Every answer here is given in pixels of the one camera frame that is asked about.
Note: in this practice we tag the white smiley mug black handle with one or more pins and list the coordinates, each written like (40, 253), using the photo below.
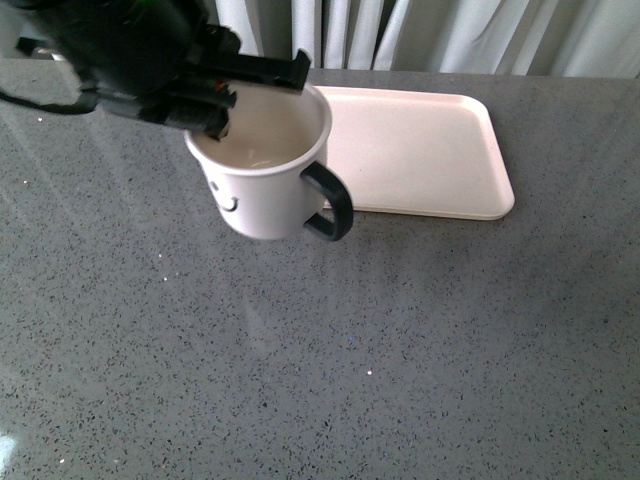
(268, 176)

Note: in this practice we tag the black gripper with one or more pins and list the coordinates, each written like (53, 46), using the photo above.
(160, 62)

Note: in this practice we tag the white pleated curtain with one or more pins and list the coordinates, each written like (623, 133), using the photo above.
(558, 38)

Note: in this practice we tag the cream rectangular tray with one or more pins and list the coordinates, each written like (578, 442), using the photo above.
(417, 153)

